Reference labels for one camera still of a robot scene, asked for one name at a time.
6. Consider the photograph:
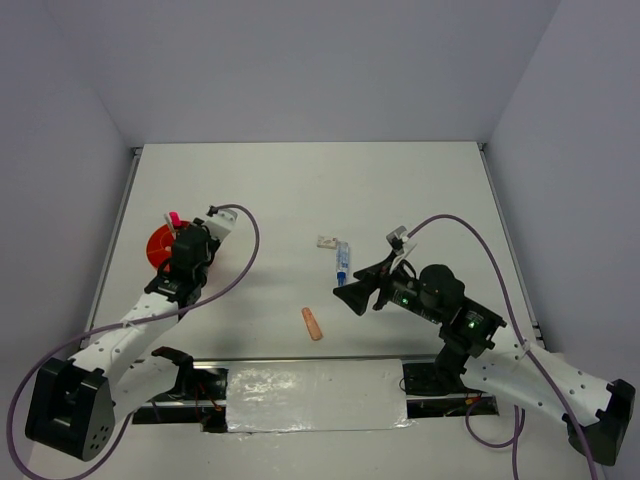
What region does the orange round pen holder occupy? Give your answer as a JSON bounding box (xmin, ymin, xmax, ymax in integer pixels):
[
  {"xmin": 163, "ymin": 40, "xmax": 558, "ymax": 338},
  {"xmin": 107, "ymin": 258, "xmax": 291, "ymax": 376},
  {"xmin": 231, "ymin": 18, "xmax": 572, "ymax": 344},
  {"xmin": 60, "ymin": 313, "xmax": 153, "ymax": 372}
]
[{"xmin": 145, "ymin": 224, "xmax": 175, "ymax": 269}]

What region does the silver foil covered plate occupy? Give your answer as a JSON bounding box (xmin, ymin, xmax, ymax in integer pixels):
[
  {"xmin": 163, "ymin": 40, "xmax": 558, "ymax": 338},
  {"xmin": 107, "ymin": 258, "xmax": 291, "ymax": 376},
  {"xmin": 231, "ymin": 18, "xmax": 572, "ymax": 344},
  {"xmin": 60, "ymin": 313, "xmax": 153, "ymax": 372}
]
[{"xmin": 225, "ymin": 359, "xmax": 411, "ymax": 433}]

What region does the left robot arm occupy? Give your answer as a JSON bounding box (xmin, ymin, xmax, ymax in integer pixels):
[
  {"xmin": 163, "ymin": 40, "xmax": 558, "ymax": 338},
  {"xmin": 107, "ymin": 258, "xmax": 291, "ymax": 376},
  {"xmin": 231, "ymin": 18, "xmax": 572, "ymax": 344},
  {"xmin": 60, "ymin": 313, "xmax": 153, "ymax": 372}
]
[{"xmin": 25, "ymin": 210, "xmax": 236, "ymax": 461}]

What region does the small white eraser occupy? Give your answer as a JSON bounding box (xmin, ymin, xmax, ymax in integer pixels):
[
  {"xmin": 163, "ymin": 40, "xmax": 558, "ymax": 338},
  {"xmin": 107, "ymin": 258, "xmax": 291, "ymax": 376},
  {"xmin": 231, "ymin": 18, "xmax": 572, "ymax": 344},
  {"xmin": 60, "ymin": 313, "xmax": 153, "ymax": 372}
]
[{"xmin": 316, "ymin": 235, "xmax": 338, "ymax": 250}]

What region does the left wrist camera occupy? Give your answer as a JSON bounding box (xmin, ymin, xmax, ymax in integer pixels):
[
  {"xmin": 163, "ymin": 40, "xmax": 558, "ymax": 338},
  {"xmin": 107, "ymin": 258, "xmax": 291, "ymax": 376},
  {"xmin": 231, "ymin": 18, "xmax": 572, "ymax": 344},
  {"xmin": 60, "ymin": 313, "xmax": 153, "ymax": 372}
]
[{"xmin": 192, "ymin": 206, "xmax": 237, "ymax": 243}]

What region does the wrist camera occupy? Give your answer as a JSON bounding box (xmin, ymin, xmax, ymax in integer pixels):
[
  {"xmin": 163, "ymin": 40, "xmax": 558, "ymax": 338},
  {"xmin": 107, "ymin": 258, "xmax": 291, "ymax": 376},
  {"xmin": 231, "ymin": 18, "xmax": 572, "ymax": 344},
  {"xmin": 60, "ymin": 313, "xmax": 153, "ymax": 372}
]
[
  {"xmin": 192, "ymin": 206, "xmax": 237, "ymax": 243},
  {"xmin": 386, "ymin": 226, "xmax": 416, "ymax": 271}
]

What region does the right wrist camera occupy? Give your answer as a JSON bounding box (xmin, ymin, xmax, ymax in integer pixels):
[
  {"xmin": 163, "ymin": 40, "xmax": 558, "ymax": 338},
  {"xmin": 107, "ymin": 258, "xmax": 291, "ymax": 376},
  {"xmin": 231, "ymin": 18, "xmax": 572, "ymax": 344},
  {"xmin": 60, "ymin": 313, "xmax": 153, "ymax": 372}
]
[{"xmin": 386, "ymin": 226, "xmax": 416, "ymax": 271}]

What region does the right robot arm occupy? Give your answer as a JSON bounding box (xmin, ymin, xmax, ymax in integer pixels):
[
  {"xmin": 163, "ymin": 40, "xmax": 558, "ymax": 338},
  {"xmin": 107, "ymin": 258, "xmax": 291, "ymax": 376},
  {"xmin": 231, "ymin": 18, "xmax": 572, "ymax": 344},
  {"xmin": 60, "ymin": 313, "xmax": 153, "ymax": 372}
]
[{"xmin": 333, "ymin": 254, "xmax": 636, "ymax": 466}]

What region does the blue glue bottle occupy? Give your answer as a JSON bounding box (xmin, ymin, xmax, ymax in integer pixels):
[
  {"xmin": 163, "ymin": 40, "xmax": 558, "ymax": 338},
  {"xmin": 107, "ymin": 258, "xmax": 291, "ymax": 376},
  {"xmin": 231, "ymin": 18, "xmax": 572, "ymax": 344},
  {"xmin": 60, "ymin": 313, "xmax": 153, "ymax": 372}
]
[{"xmin": 336, "ymin": 241, "xmax": 350, "ymax": 287}]

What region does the green clear pen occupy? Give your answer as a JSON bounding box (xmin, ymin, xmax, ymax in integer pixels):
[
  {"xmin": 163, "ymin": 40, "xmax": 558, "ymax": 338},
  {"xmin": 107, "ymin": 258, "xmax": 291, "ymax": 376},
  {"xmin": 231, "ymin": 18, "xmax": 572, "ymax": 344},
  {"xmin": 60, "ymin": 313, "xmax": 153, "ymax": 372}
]
[{"xmin": 163, "ymin": 213, "xmax": 175, "ymax": 235}]

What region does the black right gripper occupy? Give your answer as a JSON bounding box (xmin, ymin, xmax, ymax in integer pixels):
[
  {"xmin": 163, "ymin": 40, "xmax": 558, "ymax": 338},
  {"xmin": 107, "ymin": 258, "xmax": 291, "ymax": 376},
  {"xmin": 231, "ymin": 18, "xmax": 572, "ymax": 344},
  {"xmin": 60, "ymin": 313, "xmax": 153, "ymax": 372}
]
[{"xmin": 332, "ymin": 250, "xmax": 443, "ymax": 323}]

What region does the pink highlighter black body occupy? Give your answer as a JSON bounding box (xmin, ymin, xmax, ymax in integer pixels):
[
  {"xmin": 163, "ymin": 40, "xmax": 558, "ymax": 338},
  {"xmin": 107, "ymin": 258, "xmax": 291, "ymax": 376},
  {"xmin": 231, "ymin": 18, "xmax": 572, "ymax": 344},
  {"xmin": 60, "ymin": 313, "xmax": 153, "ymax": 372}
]
[{"xmin": 168, "ymin": 211, "xmax": 182, "ymax": 231}]

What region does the salmon pink eraser stick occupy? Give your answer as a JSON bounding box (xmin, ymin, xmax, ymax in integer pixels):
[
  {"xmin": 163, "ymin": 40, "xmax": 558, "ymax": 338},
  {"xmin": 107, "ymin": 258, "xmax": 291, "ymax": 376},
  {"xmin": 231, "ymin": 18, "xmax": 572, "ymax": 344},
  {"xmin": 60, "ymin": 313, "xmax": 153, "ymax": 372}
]
[{"xmin": 301, "ymin": 307, "xmax": 324, "ymax": 341}]

